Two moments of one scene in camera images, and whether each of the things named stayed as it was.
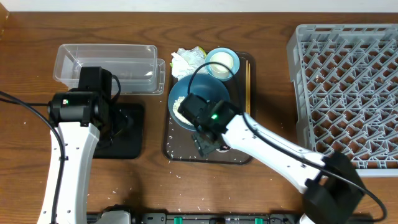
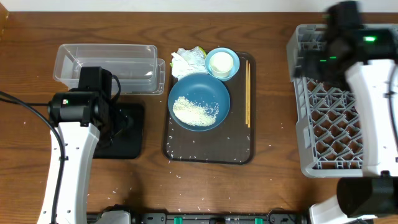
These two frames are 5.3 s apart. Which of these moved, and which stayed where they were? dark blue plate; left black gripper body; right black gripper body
Moved: right black gripper body
Stayed: left black gripper body; dark blue plate
